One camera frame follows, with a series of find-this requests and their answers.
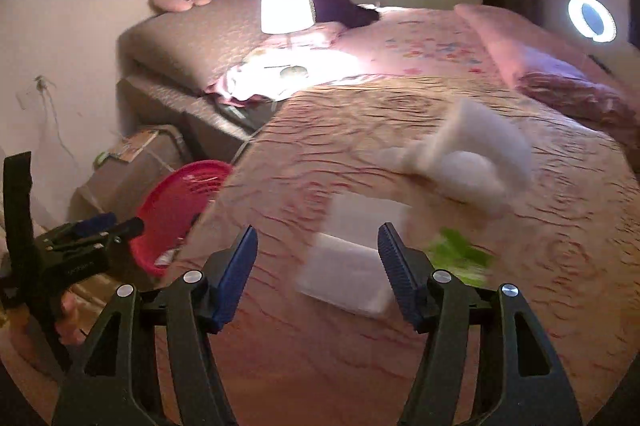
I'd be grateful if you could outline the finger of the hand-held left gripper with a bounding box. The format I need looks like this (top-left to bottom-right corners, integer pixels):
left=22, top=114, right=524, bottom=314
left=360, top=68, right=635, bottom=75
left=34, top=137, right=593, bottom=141
left=102, top=216, right=146, bottom=243
left=74, top=212, right=119, bottom=237

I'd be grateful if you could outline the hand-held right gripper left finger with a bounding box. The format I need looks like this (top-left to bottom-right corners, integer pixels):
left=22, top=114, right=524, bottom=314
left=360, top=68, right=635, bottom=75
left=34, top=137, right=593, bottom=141
left=52, top=225, right=259, bottom=426

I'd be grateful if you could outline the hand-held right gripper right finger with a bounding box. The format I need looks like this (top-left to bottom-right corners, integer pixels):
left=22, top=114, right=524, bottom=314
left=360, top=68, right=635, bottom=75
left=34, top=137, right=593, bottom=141
left=377, top=222, right=583, bottom=426

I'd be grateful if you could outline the white cloth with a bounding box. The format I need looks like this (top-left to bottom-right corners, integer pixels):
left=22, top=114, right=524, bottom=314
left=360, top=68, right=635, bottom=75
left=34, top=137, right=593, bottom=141
left=296, top=192, right=416, bottom=317

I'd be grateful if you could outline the pink plastic mesh basket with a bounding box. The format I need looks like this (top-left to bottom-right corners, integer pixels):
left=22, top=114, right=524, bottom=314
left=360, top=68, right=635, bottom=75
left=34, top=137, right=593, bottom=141
left=129, top=160, right=236, bottom=277

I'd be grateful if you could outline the person's left hand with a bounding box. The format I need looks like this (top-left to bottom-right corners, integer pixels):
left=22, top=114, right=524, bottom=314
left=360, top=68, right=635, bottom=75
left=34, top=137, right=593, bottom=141
left=52, top=293, right=88, bottom=347

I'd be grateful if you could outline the upholstered nightstand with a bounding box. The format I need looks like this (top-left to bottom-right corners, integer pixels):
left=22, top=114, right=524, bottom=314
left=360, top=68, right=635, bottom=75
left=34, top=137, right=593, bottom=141
left=67, top=125, right=193, bottom=227

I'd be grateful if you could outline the green wrapper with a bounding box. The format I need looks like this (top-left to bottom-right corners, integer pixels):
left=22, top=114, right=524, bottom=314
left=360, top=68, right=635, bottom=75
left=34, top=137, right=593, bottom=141
left=425, top=228, right=495, bottom=287

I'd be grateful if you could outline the orange cover book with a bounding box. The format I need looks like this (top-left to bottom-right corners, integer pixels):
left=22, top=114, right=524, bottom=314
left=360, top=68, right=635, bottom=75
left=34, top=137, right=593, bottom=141
left=107, top=128, right=161, bottom=161

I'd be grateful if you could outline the beige rose pattern blanket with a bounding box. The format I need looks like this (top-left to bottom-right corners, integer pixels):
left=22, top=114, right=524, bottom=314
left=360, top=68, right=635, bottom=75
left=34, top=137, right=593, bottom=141
left=150, top=76, right=640, bottom=426

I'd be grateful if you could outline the patterned headboard cushion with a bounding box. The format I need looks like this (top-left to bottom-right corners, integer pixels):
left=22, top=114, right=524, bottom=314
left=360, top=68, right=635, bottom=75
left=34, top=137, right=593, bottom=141
left=117, top=0, right=281, bottom=94

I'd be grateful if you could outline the pink floral bedsheet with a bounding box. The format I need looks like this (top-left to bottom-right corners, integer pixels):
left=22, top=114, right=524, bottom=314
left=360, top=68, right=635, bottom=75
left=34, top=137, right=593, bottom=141
left=340, top=6, right=506, bottom=81

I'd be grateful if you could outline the pink pillow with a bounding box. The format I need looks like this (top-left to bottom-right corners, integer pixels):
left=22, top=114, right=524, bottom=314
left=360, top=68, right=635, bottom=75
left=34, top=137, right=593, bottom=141
left=205, top=20, right=351, bottom=107
left=454, top=3, right=640, bottom=141

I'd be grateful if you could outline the white shade table lamp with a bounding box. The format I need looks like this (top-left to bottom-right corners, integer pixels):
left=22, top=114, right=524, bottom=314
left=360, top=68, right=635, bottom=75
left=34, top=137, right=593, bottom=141
left=259, top=0, right=317, bottom=80

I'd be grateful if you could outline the white charging cable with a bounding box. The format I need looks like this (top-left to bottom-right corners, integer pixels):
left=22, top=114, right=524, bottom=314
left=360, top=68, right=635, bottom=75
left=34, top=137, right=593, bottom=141
left=42, top=88, right=83, bottom=179

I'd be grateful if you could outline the white lamp cable with switch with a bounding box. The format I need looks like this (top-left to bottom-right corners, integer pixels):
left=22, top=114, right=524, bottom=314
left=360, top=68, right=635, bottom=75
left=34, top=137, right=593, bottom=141
left=232, top=98, right=281, bottom=161

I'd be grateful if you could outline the ring light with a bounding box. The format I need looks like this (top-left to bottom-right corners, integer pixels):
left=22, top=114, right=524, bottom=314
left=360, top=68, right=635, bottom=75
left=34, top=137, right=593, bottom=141
left=567, top=0, right=617, bottom=43

